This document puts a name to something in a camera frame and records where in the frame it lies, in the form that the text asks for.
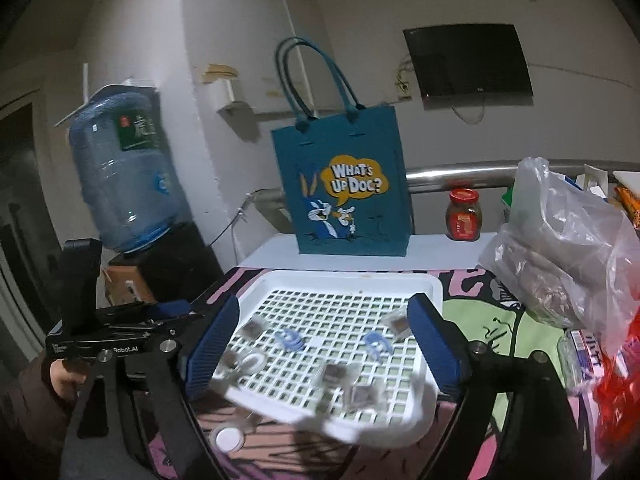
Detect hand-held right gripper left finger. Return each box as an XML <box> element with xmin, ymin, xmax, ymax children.
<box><xmin>65</xmin><ymin>293</ymin><xmax>242</xmax><ymax>480</ymax></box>

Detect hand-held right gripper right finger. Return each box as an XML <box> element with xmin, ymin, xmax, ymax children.
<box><xmin>406</xmin><ymin>293</ymin><xmax>592</xmax><ymax>480</ymax></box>

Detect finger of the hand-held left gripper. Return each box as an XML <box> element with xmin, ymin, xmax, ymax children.
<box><xmin>145</xmin><ymin>300</ymin><xmax>208</xmax><ymax>335</ymax></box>

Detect clear round lid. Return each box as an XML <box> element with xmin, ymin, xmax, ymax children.
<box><xmin>234</xmin><ymin>351</ymin><xmax>269</xmax><ymax>376</ymax></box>

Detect blue plastic clip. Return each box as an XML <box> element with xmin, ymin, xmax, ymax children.
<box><xmin>362</xmin><ymin>331</ymin><xmax>394</xmax><ymax>361</ymax></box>
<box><xmin>272</xmin><ymin>327</ymin><xmax>306</xmax><ymax>354</ymax></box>

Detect white perforated plastic tray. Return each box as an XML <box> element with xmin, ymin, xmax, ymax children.
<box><xmin>210</xmin><ymin>269</ymin><xmax>446</xmax><ymax>447</ymax></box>

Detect person's left forearm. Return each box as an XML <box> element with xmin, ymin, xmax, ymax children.
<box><xmin>0</xmin><ymin>355</ymin><xmax>69</xmax><ymax>480</ymax></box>

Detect person's left hand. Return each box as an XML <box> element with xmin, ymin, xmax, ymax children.
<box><xmin>49</xmin><ymin>359</ymin><xmax>84</xmax><ymax>402</ymax></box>

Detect black water dispenser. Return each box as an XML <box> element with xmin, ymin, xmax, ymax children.
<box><xmin>107</xmin><ymin>220</ymin><xmax>225</xmax><ymax>312</ymax></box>

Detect brown cardboard box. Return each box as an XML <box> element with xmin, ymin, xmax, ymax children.
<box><xmin>102</xmin><ymin>263</ymin><xmax>151</xmax><ymax>307</ymax></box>

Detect white round lid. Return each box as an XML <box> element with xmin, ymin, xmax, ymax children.
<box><xmin>210</xmin><ymin>423</ymin><xmax>247</xmax><ymax>454</ymax></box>

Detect blue cartoon rabbit tote bag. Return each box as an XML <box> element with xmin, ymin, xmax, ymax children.
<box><xmin>271</xmin><ymin>36</ymin><xmax>414</xmax><ymax>271</ymax></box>

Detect red lidded sauce jar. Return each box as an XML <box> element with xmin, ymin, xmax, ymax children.
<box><xmin>444</xmin><ymin>188</ymin><xmax>482</xmax><ymax>242</ymax></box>

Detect blue water jug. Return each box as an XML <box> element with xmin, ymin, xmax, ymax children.
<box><xmin>67</xmin><ymin>85</ymin><xmax>184</xmax><ymax>266</ymax></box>

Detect clear plastic bag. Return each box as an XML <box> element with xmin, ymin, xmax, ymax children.
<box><xmin>478</xmin><ymin>156</ymin><xmax>640</xmax><ymax>347</ymax></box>

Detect clear plastic container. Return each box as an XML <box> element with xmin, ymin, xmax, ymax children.
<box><xmin>556</xmin><ymin>329</ymin><xmax>609</xmax><ymax>392</ymax></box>

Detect green white carton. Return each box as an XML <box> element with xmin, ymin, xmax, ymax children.
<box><xmin>500</xmin><ymin>185</ymin><xmax>519</xmax><ymax>227</ymax></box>

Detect red plastic bag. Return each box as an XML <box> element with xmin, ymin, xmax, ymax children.
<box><xmin>592</xmin><ymin>329</ymin><xmax>640</xmax><ymax>462</ymax></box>

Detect white paper box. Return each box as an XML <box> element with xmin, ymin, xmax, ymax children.
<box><xmin>574</xmin><ymin>162</ymin><xmax>609</xmax><ymax>196</ymax></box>

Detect orange snack packet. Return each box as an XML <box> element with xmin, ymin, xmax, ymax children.
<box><xmin>614</xmin><ymin>184</ymin><xmax>640</xmax><ymax>229</ymax></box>

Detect thin dark wall cable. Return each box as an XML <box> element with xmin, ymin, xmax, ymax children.
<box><xmin>206</xmin><ymin>191</ymin><xmax>262</xmax><ymax>262</ymax></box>

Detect white wall bracket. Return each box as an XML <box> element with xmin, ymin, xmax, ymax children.
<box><xmin>202</xmin><ymin>63</ymin><xmax>261</xmax><ymax>116</ymax></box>

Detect black wall television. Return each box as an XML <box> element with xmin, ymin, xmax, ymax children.
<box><xmin>403</xmin><ymin>23</ymin><xmax>535</xmax><ymax>111</ymax></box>

